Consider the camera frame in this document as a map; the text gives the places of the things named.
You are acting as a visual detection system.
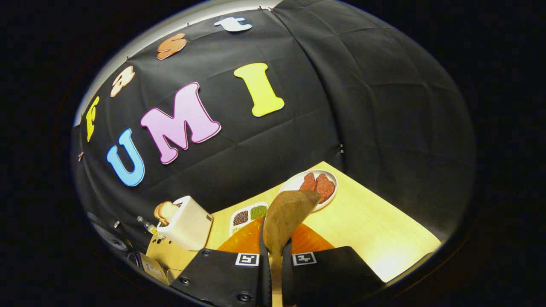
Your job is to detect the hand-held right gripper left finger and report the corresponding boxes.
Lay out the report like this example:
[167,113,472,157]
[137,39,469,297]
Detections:
[170,215,273,307]

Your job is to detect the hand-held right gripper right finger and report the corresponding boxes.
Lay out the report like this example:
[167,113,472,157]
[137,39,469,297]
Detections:
[282,222,386,307]

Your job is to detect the wooden spoon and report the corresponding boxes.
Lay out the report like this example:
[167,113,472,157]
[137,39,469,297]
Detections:
[263,190,321,307]

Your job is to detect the dark grey rice cooker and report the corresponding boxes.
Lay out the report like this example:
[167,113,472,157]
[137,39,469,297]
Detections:
[87,212,131,253]

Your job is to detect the white divided bean dish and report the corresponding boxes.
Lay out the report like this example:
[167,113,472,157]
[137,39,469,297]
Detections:
[229,202,269,236]

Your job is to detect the white toaster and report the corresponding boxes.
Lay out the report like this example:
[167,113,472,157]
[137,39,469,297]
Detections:
[156,196,213,251]

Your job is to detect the white round plate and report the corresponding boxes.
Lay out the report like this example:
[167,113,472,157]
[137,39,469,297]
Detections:
[279,170,338,212]

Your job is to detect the red meat piece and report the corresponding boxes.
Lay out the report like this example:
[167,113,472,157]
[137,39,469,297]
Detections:
[299,172,317,191]
[315,174,336,204]

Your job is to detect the glass bottle yellow label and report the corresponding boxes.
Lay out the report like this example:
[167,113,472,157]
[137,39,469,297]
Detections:
[136,216,165,239]

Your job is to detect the black backdrop cloth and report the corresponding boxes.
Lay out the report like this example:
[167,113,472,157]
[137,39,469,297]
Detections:
[70,0,476,256]

